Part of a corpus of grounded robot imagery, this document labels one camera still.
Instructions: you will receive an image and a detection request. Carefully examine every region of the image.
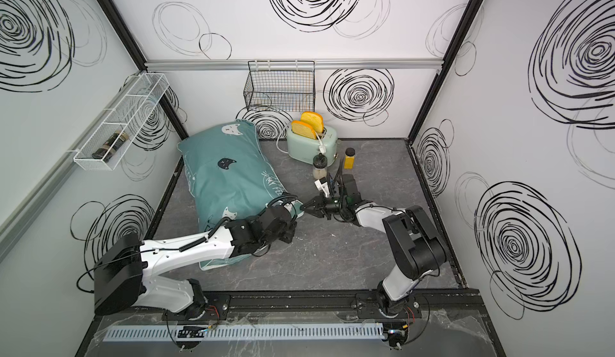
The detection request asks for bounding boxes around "dark item in shelf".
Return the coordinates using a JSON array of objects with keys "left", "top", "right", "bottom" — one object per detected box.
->
[{"left": 91, "top": 132, "right": 129, "bottom": 162}]

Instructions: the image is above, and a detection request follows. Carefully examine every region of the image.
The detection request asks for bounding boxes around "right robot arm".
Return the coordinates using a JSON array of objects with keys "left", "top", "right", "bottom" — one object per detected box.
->
[{"left": 301, "top": 174, "right": 448, "bottom": 318}]

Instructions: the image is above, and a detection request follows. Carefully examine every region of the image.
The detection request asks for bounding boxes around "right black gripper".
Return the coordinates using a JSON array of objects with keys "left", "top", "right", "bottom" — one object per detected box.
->
[{"left": 301, "top": 193, "right": 348, "bottom": 220}]

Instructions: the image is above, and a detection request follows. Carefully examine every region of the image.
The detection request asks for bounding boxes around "yellow jar black lid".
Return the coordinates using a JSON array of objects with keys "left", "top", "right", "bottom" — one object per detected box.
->
[{"left": 344, "top": 147, "right": 357, "bottom": 170}]

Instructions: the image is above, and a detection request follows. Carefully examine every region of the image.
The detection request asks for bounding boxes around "white toaster power cord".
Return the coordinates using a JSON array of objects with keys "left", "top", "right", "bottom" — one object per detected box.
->
[{"left": 275, "top": 127, "right": 292, "bottom": 157}]

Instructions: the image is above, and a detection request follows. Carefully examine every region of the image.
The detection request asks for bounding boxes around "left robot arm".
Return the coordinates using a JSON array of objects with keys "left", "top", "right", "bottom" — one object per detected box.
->
[{"left": 89, "top": 202, "right": 297, "bottom": 319}]

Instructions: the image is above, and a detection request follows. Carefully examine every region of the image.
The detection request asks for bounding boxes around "teal cat print pillow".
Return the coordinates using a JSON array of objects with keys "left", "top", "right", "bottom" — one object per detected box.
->
[{"left": 178, "top": 120, "right": 302, "bottom": 269}]

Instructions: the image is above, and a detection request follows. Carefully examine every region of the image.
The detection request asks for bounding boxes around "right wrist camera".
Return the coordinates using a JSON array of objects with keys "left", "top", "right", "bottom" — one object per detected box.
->
[{"left": 315, "top": 177, "right": 332, "bottom": 198}]

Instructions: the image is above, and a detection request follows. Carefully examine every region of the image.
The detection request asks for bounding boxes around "black wire wall basket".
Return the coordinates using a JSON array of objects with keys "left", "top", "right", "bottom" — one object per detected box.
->
[{"left": 243, "top": 60, "right": 316, "bottom": 113}]

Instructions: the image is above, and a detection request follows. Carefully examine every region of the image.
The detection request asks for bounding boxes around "toast slice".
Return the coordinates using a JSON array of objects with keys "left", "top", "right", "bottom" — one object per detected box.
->
[
  {"left": 300, "top": 111, "right": 325, "bottom": 134},
  {"left": 291, "top": 121, "right": 317, "bottom": 140}
]

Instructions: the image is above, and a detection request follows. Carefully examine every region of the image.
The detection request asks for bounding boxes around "white wire wall shelf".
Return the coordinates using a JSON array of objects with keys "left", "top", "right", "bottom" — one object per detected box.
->
[{"left": 73, "top": 73, "right": 170, "bottom": 171}]

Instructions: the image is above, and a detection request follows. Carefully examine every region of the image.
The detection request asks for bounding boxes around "rear toast slice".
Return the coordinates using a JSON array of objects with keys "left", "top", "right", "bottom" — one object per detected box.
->
[{"left": 300, "top": 111, "right": 325, "bottom": 134}]

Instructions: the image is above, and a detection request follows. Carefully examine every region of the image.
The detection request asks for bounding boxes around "white slotted cable duct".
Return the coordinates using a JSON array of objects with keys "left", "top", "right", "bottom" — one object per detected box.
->
[{"left": 102, "top": 323, "right": 385, "bottom": 343}]

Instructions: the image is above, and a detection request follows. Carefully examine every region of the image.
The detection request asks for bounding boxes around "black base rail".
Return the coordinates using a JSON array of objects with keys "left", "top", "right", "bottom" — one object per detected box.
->
[{"left": 98, "top": 288, "right": 486, "bottom": 315}]

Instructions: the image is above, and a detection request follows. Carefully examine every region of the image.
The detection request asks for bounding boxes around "mint green toaster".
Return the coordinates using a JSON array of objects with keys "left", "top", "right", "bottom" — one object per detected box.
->
[{"left": 287, "top": 127, "right": 338, "bottom": 166}]

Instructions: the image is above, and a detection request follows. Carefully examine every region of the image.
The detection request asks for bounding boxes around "front toast slice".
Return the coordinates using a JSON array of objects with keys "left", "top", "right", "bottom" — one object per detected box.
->
[{"left": 291, "top": 121, "right": 317, "bottom": 140}]

